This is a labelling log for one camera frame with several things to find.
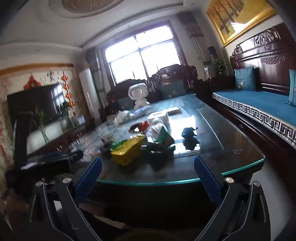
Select blue seat cushion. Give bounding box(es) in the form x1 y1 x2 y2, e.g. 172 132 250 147
212 89 296 149

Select red wall ornament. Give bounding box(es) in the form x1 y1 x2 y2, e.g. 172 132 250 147
23 74 41 91

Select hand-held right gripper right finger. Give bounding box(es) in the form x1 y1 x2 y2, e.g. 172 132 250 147
194 155 271 241

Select black flat television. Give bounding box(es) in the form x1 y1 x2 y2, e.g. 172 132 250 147
7 83 64 130

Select large window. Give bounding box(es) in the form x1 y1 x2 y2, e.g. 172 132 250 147
102 21 188 86

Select green snack packet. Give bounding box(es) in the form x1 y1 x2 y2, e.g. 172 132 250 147
148 125 175 149

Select teal chair cushion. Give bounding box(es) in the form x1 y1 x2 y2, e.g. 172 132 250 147
160 80 186 99

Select potted green plant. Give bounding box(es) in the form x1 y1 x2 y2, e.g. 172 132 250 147
213 56 228 77

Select white and red box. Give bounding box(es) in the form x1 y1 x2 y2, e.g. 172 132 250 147
101 134 116 145

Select white robot toy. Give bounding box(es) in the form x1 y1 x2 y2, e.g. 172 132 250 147
128 83 151 110

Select carved wooden sofa bench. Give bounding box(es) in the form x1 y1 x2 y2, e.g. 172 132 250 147
211 22 296 163

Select red hanging ornament string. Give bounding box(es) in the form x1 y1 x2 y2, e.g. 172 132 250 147
61 72 77 114

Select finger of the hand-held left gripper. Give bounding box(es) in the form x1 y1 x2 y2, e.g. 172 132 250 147
38 149 84 163

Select wooden television cabinet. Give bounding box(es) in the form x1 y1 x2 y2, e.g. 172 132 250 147
28 116 95 158

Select green plant in vase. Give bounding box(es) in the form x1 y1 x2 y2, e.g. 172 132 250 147
58 101 72 128

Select glass-topped wooden coffee table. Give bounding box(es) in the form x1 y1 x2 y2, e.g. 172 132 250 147
76 94 265 220

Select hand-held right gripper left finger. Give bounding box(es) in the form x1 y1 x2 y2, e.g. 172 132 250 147
26 156 103 241

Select white standing air conditioner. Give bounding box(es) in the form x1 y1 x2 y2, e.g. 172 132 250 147
79 68 102 126

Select yellow snack packet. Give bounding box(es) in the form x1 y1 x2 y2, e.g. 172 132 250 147
110 135 147 166

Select blue embroidered pillow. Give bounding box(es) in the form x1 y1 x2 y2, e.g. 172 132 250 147
286 69 296 106
233 66 257 92

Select white tissue box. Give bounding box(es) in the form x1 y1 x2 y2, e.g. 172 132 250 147
147 111 170 130

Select gold-framed painting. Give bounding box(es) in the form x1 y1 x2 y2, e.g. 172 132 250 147
206 0 278 48

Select black plastic bag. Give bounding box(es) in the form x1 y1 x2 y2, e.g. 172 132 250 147
181 127 198 139

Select clear plastic packets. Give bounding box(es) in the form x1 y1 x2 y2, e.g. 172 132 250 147
113 110 132 124

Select dark patterned curtain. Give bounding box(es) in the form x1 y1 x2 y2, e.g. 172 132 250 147
85 47 109 93
177 11 206 63

